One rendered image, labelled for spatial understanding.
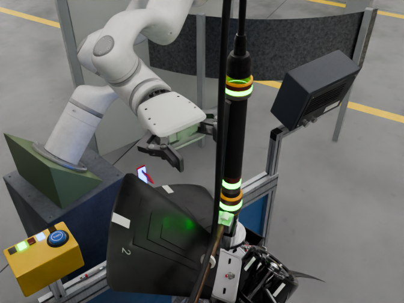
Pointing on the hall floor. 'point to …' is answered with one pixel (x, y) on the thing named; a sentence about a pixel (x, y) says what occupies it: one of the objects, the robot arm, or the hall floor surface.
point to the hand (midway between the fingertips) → (202, 151)
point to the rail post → (267, 216)
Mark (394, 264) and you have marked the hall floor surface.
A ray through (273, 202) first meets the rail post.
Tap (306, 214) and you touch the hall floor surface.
